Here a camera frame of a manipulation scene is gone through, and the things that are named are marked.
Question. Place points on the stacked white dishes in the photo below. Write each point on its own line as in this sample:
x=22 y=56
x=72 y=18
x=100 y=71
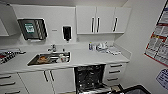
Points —
x=101 y=46

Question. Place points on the black paper towel dispenser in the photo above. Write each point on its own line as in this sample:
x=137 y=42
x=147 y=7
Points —
x=31 y=29

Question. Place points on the small wall label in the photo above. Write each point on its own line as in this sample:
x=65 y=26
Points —
x=54 y=29

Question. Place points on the stainless steel sink basin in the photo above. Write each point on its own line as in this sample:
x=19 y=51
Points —
x=48 y=59

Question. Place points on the white cup in sink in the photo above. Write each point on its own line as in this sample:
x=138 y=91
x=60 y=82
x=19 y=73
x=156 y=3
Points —
x=62 y=58

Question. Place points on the white drawer unit beside dishwasher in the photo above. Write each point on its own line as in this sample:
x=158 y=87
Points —
x=115 y=71

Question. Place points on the small blue recycling sign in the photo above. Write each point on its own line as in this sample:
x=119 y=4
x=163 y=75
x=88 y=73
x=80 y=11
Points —
x=163 y=78

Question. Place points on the orange bowl in sink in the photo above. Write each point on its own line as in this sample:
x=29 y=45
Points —
x=42 y=59

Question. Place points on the stainless steel dishwasher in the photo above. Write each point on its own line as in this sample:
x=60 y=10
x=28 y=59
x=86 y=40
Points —
x=80 y=75

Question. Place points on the white drawer unit beside microwave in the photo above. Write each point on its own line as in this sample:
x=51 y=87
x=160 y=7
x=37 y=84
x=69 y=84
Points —
x=10 y=85

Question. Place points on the dish soap bottle blue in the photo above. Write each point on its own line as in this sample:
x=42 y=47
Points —
x=90 y=46

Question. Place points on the white sink base cabinet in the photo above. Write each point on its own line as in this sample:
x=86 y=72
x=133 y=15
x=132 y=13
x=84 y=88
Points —
x=46 y=81

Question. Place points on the large wall notice poster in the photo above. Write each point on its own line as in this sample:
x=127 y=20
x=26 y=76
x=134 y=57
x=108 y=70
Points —
x=158 y=43

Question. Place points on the dish drying rack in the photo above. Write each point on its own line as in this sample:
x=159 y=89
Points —
x=8 y=55

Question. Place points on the chrome sink faucet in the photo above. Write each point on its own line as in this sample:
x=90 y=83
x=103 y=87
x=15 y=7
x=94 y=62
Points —
x=52 y=47

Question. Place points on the folded white cloth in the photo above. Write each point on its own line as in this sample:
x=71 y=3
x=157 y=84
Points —
x=115 y=51

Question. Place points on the black wall soap dispenser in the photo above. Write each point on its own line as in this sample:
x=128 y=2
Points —
x=67 y=33

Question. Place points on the white wall cabinet wide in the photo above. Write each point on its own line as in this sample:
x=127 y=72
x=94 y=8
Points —
x=6 y=23

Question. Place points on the white wall cabinet three doors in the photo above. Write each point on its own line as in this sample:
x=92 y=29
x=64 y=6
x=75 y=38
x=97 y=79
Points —
x=103 y=19

